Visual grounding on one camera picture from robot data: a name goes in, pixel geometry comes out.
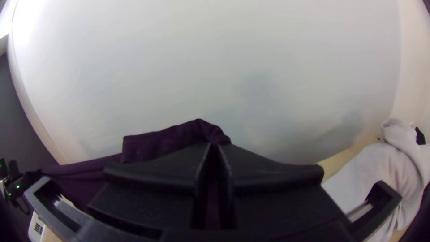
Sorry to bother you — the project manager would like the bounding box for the light grey t-shirt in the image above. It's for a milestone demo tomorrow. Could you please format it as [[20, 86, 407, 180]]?
[[321, 117, 430, 242]]

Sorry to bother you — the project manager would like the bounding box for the black bag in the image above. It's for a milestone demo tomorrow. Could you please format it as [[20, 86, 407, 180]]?
[[414, 126, 426, 146]]

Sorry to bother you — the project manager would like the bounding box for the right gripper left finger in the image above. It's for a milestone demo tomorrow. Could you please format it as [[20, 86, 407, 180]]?
[[86, 143, 215, 237]]

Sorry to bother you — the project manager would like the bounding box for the black t-shirt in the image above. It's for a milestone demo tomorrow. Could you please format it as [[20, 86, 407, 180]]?
[[39, 118, 232, 233]]

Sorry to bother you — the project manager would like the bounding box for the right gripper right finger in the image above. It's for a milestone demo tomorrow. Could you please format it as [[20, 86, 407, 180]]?
[[218, 143, 347, 236]]

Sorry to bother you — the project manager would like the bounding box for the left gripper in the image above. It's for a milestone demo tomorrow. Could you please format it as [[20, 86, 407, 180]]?
[[18, 169, 43, 199]]

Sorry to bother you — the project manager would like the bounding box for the white laundry basket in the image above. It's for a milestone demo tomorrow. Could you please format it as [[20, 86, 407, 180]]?
[[28, 211, 46, 242]]

